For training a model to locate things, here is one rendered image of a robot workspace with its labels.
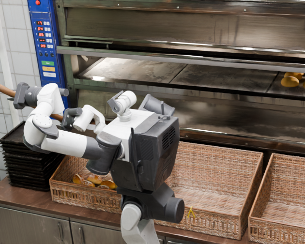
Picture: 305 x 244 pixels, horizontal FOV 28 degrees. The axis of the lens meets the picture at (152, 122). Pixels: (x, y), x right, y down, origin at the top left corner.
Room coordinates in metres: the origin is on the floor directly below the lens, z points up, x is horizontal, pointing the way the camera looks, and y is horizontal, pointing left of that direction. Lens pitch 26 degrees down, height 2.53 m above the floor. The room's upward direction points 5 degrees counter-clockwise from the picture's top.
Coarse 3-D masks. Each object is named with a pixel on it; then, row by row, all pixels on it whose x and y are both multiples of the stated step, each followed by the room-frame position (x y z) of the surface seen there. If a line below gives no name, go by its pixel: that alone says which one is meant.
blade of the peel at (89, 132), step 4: (52, 120) 2.93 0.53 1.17; (56, 120) 2.92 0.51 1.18; (56, 124) 2.91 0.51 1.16; (92, 124) 2.83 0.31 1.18; (60, 128) 2.98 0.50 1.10; (88, 128) 2.82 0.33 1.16; (92, 128) 2.81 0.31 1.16; (72, 132) 3.01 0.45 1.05; (76, 132) 2.98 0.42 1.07; (80, 132) 2.96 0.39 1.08; (84, 132) 2.93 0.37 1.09; (88, 132) 2.90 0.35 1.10; (92, 132) 2.88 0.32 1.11; (88, 136) 3.02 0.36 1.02; (92, 136) 2.99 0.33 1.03
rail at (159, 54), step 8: (64, 48) 3.36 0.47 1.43; (72, 48) 3.33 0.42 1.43; (80, 48) 3.31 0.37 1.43; (88, 48) 3.29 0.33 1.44; (96, 48) 3.27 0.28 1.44; (152, 56) 3.12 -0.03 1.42; (160, 56) 3.10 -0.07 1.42; (168, 56) 3.08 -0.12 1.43; (176, 56) 3.06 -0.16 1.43; (184, 56) 3.04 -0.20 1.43; (192, 56) 3.02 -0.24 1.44; (200, 56) 3.01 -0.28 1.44; (264, 64) 2.85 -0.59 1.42; (272, 64) 2.84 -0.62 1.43; (280, 64) 2.82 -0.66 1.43; (288, 64) 2.80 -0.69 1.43; (296, 64) 2.79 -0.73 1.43; (304, 64) 2.77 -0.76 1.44
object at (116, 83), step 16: (80, 80) 3.49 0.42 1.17; (96, 80) 3.44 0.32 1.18; (112, 80) 3.42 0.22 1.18; (128, 80) 3.40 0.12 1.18; (208, 96) 3.13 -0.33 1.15; (224, 96) 3.09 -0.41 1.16; (240, 96) 3.06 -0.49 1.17; (256, 96) 3.02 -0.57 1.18; (272, 96) 2.99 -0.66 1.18; (288, 96) 2.98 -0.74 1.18; (304, 96) 2.96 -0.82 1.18
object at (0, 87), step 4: (0, 84) 2.44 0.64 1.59; (0, 88) 2.43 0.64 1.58; (4, 88) 2.45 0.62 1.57; (8, 88) 2.48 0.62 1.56; (4, 92) 2.45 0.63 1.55; (8, 92) 2.47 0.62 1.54; (12, 92) 2.49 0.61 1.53; (12, 96) 2.49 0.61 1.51; (52, 116) 2.73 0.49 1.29; (56, 116) 2.75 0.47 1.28; (60, 116) 2.78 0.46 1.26; (60, 120) 2.79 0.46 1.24
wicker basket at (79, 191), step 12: (72, 156) 3.31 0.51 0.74; (60, 168) 3.17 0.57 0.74; (72, 168) 3.29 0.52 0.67; (84, 168) 3.41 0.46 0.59; (60, 180) 3.16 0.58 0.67; (72, 180) 3.27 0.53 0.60; (60, 192) 3.14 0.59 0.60; (72, 192) 3.00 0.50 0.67; (84, 192) 2.97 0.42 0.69; (96, 192) 2.93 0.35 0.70; (108, 192) 2.90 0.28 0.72; (72, 204) 3.01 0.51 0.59; (84, 204) 2.97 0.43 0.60; (96, 204) 2.94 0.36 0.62; (108, 204) 2.90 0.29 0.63; (120, 204) 2.87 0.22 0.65
